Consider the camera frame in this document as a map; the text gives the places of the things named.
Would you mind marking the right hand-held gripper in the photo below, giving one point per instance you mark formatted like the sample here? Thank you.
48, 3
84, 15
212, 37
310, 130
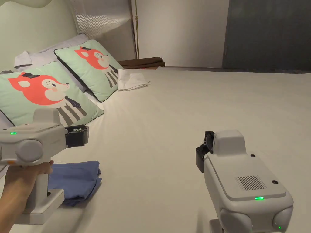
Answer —
243, 174

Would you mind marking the blue folded garment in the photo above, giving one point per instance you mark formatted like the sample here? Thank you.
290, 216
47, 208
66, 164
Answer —
75, 179

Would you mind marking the brass floor lamp pole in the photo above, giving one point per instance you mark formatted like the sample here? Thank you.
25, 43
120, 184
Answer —
137, 29

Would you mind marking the bed with beige sheet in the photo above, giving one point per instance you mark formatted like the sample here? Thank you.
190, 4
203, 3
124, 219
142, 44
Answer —
170, 116

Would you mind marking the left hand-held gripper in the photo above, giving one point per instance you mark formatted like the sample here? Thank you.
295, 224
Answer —
36, 138

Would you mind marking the pale lavender pillow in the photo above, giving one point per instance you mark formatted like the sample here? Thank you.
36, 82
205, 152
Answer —
48, 54

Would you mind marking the pale green padded headboard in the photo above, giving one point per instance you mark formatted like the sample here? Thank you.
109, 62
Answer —
36, 26

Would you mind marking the fox print green cushion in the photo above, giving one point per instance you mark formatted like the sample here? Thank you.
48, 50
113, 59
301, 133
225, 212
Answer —
97, 65
36, 92

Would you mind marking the white folded cloth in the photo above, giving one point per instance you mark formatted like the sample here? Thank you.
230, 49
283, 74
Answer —
131, 81

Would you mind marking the person's left hand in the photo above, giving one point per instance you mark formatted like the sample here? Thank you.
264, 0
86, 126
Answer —
21, 182

